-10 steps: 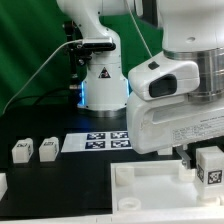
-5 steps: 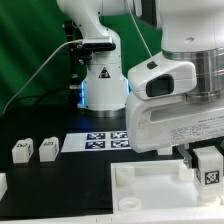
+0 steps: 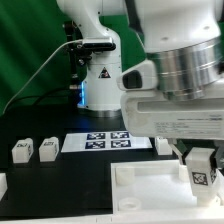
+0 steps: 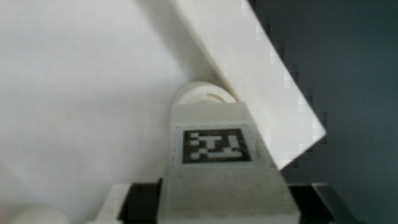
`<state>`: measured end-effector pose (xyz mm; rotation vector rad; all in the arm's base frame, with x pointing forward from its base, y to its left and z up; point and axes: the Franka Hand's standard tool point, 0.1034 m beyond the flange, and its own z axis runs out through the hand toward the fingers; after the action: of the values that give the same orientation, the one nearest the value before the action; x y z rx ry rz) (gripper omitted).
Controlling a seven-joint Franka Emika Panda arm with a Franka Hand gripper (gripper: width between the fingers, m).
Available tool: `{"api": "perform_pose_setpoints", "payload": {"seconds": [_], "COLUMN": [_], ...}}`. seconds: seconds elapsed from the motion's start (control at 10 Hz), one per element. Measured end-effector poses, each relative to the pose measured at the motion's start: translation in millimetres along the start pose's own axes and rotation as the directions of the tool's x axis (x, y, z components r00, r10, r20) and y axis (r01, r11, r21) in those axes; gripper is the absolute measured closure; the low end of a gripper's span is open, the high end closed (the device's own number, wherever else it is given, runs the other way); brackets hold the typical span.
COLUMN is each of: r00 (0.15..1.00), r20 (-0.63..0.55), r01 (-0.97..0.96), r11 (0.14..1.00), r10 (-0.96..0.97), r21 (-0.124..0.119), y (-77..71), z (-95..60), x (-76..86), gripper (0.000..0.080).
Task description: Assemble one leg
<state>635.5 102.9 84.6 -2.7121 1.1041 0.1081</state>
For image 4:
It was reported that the white square tabletop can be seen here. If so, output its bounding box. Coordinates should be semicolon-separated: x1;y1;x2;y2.
0;0;324;224

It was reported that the white table leg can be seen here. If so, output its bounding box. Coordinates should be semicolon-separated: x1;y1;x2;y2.
154;101;300;224

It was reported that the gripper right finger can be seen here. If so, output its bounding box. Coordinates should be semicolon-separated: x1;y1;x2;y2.
287;183;358;224

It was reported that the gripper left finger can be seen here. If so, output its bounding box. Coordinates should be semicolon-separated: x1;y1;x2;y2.
95;178;161;224

